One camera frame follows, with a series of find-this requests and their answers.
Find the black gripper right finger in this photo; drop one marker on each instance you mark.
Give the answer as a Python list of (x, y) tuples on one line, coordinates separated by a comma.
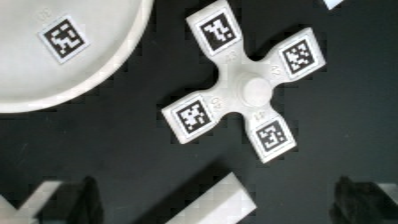
[(365, 202)]

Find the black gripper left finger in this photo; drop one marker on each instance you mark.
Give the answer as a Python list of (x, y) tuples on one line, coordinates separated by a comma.
[(73, 207)]

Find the white round table top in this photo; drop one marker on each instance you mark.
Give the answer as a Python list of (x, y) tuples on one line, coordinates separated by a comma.
[(66, 41)]

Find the white left fence block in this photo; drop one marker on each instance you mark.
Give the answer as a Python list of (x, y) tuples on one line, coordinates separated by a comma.
[(22, 215)]

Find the white marker tag board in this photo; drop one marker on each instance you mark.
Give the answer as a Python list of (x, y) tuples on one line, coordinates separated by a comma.
[(331, 3)]

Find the white front fence rail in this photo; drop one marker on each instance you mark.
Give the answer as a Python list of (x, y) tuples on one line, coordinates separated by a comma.
[(222, 205)]

